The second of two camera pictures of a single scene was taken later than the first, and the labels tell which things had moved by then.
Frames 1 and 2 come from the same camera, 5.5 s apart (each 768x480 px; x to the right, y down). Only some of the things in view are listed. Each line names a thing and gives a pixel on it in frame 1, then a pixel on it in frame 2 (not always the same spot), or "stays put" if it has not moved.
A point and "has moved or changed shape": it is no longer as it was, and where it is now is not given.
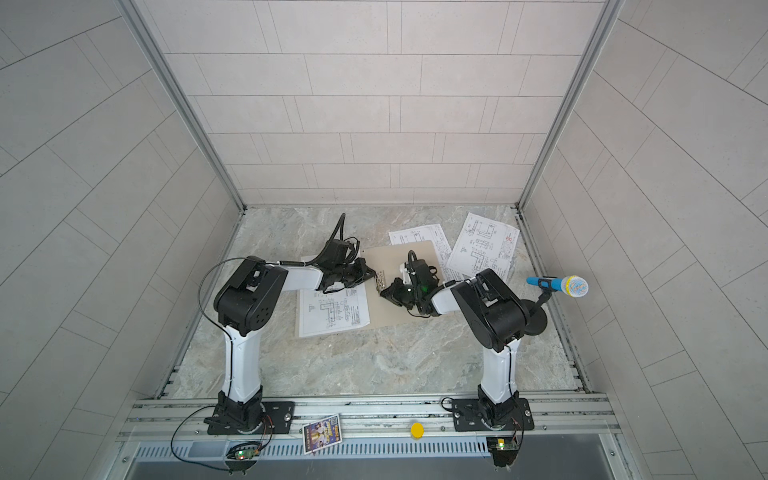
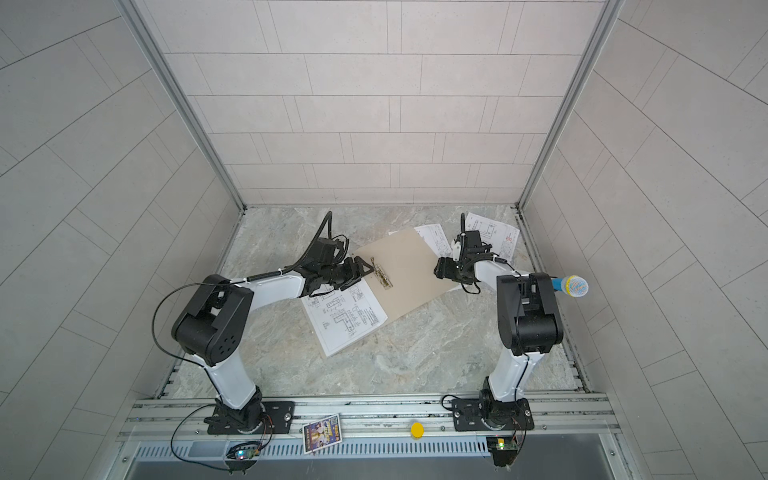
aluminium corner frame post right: [607, 18] stays put
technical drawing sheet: [338, 310] has moved or changed shape
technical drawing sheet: [434, 234] has moved or changed shape
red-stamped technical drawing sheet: [484, 244] stays put
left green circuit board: [245, 451] stays put
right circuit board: [504, 449] stays put
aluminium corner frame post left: [157, 53] stays put
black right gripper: [396, 292] to [447, 269]
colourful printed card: [321, 433] stays put
